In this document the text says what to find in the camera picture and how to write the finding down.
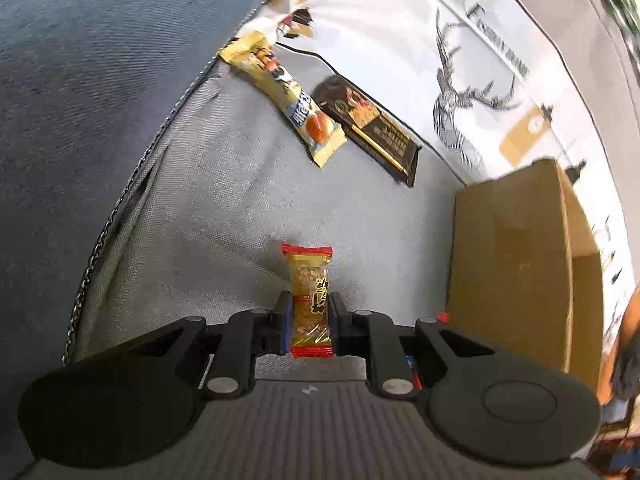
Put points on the dark chocolate bar packet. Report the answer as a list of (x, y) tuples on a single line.
[(370, 125)]

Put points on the person's right forearm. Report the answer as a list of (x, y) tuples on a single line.
[(609, 365)]

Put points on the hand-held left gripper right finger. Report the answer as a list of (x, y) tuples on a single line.
[(334, 325)]

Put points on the small red yellow snack packet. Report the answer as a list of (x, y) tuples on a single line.
[(307, 285)]

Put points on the brown cardboard box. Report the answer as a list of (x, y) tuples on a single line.
[(510, 270)]

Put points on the yellow snack bar packet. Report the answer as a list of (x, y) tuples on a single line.
[(290, 100)]

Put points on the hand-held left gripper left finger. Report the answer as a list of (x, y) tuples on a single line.
[(286, 322)]

